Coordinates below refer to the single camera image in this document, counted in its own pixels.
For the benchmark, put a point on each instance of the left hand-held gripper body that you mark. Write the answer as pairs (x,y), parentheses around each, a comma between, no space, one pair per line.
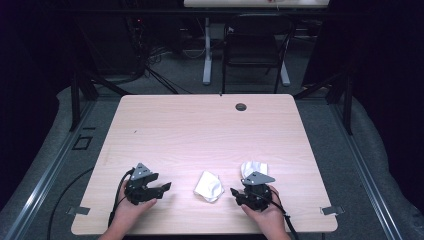
(140,186)

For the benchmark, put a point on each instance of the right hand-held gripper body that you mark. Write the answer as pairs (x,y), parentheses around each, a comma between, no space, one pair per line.
(256,191)

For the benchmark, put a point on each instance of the white cloth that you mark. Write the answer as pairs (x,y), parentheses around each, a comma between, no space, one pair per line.
(255,167)
(209,186)

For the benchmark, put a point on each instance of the person's left hand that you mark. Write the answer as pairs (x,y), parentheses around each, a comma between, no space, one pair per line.
(131,209)

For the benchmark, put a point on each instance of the person's right hand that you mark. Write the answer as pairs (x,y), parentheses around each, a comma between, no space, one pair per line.
(268,216)

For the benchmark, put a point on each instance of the grey tape strip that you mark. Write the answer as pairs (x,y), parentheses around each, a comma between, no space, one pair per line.
(331,210)
(78,210)

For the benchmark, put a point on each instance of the black tape square marking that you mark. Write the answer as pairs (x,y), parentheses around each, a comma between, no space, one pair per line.
(82,142)

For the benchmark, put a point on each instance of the black folding chair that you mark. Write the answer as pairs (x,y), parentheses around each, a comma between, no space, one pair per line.
(255,50)

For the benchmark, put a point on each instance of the white desk with legs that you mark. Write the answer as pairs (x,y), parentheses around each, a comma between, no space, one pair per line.
(246,20)

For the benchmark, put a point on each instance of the black metal frame stand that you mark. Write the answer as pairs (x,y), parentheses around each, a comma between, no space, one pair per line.
(333,96)
(85,90)

